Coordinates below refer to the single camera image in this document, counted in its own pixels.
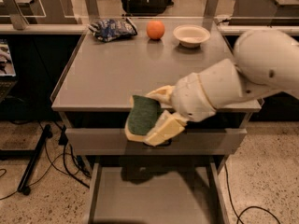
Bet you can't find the black floor cable right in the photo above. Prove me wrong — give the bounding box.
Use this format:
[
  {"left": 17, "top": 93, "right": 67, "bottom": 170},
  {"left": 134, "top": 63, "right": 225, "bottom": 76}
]
[{"left": 223, "top": 163, "right": 282, "bottom": 224}]

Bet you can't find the green and yellow sponge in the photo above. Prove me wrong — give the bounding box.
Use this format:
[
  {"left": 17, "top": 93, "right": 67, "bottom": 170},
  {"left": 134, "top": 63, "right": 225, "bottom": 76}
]
[{"left": 124, "top": 95, "right": 163, "bottom": 142}]

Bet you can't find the black floor cable left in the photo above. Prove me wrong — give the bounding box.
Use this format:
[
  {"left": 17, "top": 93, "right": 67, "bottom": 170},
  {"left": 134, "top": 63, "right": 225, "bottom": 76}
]
[{"left": 0, "top": 121, "right": 93, "bottom": 202}]

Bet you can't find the blue chip bag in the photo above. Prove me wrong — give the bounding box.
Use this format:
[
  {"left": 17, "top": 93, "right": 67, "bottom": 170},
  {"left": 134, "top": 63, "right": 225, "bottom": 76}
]
[{"left": 88, "top": 18, "right": 137, "bottom": 43}]

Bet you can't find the orange fruit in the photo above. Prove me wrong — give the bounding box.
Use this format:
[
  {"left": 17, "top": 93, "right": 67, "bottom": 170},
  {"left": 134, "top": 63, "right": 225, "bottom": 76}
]
[{"left": 147, "top": 21, "right": 165, "bottom": 40}]

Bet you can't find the black floor cable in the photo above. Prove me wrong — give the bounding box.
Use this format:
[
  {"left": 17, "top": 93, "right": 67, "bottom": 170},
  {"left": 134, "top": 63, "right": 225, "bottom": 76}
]
[
  {"left": 0, "top": 121, "right": 93, "bottom": 202},
  {"left": 223, "top": 163, "right": 282, "bottom": 224}
]

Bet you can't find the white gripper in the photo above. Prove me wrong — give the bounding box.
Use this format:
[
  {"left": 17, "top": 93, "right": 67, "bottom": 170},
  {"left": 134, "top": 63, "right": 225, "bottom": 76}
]
[{"left": 144, "top": 73, "right": 216, "bottom": 147}]

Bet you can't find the closed grey top drawer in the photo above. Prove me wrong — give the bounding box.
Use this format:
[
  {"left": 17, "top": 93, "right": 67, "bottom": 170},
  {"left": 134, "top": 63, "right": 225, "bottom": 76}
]
[{"left": 65, "top": 128, "right": 247, "bottom": 156}]

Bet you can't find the grey drawer cabinet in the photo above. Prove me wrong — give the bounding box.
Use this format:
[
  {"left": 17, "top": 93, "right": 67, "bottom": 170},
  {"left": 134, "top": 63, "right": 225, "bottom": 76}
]
[{"left": 50, "top": 16, "right": 265, "bottom": 224}]

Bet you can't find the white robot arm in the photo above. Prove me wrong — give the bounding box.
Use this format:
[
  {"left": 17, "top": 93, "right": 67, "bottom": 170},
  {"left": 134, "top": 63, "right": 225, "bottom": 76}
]
[{"left": 144, "top": 29, "right": 299, "bottom": 146}]

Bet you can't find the clear acrylic barrier panel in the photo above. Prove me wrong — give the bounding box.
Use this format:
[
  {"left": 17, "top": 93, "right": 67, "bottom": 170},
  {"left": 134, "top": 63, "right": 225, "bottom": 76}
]
[{"left": 0, "top": 0, "right": 83, "bottom": 30}]

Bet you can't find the open grey middle drawer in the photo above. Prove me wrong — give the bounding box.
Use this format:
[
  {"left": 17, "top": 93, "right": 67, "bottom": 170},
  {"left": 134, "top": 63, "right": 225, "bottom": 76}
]
[{"left": 83, "top": 156, "right": 230, "bottom": 224}]

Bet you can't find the black stand leg with wheels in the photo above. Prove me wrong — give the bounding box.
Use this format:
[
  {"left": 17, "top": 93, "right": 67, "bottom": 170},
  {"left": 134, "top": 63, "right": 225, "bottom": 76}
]
[{"left": 17, "top": 124, "right": 52, "bottom": 195}]

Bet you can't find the white bowl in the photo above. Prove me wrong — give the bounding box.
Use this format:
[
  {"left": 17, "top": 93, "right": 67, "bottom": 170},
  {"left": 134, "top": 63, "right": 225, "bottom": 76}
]
[{"left": 173, "top": 25, "right": 210, "bottom": 49}]

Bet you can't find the laptop at left edge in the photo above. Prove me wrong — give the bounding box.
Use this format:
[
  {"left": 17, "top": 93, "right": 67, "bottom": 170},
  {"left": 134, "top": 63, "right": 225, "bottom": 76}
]
[{"left": 0, "top": 39, "right": 18, "bottom": 103}]

